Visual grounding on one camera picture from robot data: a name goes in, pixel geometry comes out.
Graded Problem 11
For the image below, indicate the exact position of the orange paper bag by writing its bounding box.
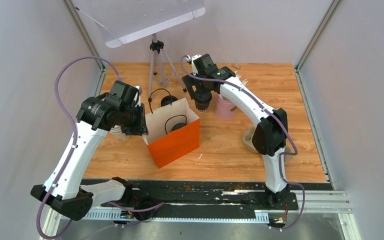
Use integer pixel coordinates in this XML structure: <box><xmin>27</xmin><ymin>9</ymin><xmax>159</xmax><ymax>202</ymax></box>
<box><xmin>142</xmin><ymin>98</ymin><xmax>200</xmax><ymax>169</ymax></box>

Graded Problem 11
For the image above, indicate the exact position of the stack of paper cups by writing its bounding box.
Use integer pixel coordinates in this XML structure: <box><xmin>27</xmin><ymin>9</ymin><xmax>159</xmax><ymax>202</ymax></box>
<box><xmin>110</xmin><ymin>128</ymin><xmax>129</xmax><ymax>141</ymax></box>

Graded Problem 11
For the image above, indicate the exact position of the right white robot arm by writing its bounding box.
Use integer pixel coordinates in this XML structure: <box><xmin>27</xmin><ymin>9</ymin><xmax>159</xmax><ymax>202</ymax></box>
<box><xmin>180</xmin><ymin>54</ymin><xmax>290</xmax><ymax>209</ymax></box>

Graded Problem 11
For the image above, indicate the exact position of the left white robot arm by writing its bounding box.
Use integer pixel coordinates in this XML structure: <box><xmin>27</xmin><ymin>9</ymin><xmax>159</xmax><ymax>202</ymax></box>
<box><xmin>30</xmin><ymin>80</ymin><xmax>149</xmax><ymax>221</ymax></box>

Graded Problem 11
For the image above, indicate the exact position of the bundle of wrapped straws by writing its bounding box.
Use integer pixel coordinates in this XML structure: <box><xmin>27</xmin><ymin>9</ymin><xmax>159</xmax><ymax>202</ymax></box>
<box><xmin>234</xmin><ymin>70</ymin><xmax>248</xmax><ymax>86</ymax></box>

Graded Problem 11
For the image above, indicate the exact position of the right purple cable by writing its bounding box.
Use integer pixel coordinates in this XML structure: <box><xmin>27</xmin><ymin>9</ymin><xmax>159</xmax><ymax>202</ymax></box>
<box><xmin>179</xmin><ymin>54</ymin><xmax>306</xmax><ymax>232</ymax></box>

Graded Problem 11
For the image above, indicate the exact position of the stack of black lids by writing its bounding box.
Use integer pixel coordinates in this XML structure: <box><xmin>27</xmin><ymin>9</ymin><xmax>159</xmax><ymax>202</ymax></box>
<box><xmin>160</xmin><ymin>95</ymin><xmax>178</xmax><ymax>107</ymax></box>

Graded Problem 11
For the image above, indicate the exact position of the black cup lid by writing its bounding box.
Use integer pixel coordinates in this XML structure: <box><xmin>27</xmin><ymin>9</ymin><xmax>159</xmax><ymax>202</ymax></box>
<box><xmin>171</xmin><ymin>122</ymin><xmax>188</xmax><ymax>132</ymax></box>
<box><xmin>194</xmin><ymin>92</ymin><xmax>212</xmax><ymax>104</ymax></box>

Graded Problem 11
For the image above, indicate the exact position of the grey tripod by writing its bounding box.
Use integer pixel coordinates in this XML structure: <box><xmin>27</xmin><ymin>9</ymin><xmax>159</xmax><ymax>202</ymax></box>
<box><xmin>148</xmin><ymin>33</ymin><xmax>187</xmax><ymax>99</ymax></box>

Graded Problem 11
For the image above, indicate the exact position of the pink straw holder cup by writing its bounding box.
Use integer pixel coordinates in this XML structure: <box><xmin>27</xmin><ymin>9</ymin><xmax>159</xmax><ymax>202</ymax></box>
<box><xmin>215</xmin><ymin>94</ymin><xmax>237</xmax><ymax>120</ymax></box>

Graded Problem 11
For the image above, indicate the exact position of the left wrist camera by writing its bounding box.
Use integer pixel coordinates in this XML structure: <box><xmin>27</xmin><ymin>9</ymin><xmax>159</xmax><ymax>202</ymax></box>
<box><xmin>133</xmin><ymin>85</ymin><xmax>143</xmax><ymax>107</ymax></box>

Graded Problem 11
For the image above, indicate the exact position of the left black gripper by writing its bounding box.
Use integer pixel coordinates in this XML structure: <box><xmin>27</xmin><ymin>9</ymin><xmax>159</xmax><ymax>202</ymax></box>
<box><xmin>119</xmin><ymin>102</ymin><xmax>150</xmax><ymax>136</ymax></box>

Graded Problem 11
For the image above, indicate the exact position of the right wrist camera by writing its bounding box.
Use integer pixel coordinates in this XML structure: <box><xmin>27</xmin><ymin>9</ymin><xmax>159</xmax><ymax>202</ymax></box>
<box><xmin>186</xmin><ymin>54</ymin><xmax>202</xmax><ymax>76</ymax></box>

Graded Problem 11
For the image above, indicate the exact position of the cardboard cup carrier tray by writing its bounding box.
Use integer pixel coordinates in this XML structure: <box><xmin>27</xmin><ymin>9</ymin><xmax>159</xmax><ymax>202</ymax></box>
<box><xmin>242</xmin><ymin>126</ymin><xmax>293</xmax><ymax>164</ymax></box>

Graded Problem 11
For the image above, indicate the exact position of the white reflector board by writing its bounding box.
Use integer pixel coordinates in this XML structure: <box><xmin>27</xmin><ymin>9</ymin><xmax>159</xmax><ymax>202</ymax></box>
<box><xmin>73</xmin><ymin>0</ymin><xmax>206</xmax><ymax>49</ymax></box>

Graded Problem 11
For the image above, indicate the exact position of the black paper coffee cup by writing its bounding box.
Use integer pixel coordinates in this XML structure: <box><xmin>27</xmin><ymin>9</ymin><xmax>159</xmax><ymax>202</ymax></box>
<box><xmin>195</xmin><ymin>101</ymin><xmax>210</xmax><ymax>113</ymax></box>

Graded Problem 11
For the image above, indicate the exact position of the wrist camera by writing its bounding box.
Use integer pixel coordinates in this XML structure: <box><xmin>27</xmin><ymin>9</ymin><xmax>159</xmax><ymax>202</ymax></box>
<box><xmin>133</xmin><ymin>85</ymin><xmax>143</xmax><ymax>107</ymax></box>
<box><xmin>186</xmin><ymin>54</ymin><xmax>202</xmax><ymax>76</ymax></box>

